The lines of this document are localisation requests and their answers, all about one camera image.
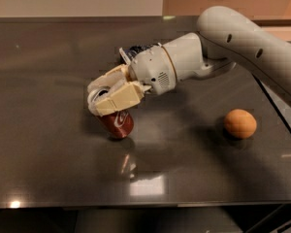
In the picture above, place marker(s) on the orange fruit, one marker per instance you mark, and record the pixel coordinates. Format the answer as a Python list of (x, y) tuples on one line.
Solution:
[(240, 124)]

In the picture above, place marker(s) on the blue chip bag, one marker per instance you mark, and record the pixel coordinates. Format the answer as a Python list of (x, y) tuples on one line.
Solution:
[(127, 55)]

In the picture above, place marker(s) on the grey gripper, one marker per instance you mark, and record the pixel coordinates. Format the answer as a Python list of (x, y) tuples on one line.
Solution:
[(150, 67)]

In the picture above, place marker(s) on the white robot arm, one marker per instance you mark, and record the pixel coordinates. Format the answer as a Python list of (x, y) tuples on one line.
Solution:
[(224, 38)]

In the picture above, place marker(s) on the red coke can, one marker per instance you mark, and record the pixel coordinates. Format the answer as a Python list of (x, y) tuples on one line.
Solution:
[(119, 124)]

